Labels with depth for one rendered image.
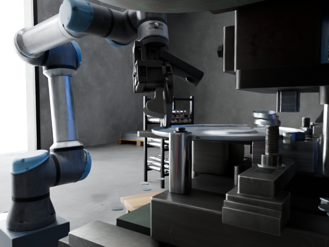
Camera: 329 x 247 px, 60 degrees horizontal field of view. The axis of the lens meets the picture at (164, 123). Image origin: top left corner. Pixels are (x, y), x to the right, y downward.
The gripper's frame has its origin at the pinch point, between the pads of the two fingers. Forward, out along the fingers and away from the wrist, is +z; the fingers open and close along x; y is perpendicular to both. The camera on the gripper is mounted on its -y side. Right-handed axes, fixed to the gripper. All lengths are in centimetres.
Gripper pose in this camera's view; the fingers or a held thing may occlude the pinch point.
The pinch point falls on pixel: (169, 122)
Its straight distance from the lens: 65.5
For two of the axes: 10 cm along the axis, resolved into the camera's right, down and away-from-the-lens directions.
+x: 2.3, -2.7, -9.4
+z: 0.8, 9.6, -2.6
